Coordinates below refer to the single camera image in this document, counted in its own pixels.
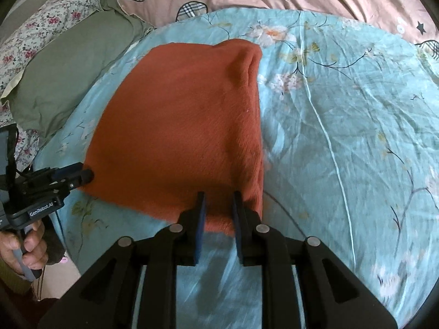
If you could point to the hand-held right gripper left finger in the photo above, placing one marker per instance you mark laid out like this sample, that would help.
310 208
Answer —
201 219

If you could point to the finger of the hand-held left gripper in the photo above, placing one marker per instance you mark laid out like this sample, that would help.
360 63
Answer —
73 168
82 178

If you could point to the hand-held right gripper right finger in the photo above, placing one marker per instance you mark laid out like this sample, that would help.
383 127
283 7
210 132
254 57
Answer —
237 219

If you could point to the white quilt with red flowers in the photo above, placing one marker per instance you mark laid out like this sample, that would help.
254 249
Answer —
44 17

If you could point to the green pillow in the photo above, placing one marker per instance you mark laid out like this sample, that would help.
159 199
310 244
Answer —
68 61

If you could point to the rust orange knitted sweater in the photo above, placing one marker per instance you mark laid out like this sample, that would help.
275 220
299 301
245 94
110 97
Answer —
171 126

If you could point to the person's left hand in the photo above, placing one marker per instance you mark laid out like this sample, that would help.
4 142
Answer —
34 246

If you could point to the light blue floral bed sheet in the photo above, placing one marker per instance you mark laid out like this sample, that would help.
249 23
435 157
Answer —
343 126

